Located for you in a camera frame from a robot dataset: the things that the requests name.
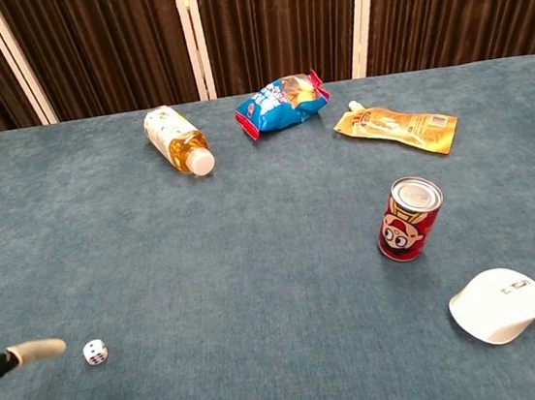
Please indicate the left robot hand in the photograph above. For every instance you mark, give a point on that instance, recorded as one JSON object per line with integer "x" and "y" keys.
{"x": 32, "y": 352}

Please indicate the white computer mouse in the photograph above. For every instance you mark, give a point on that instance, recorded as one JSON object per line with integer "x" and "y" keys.
{"x": 495, "y": 308}

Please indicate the yellow spouted sauce pouch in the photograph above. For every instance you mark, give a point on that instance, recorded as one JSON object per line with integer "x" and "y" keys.
{"x": 400, "y": 127}

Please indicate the blue tablecloth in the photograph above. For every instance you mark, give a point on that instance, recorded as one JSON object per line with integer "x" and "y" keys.
{"x": 256, "y": 269}

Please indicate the red cartoon drink can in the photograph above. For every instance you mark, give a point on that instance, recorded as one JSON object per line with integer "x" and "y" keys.
{"x": 407, "y": 226}

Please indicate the yellow tea plastic bottle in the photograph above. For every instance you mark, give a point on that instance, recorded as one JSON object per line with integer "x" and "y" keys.
{"x": 173, "y": 136}

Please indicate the blue chips bag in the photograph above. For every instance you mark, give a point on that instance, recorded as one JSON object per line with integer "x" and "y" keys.
{"x": 276, "y": 108}

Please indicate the white die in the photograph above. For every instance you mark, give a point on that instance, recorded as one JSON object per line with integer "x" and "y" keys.
{"x": 95, "y": 352}

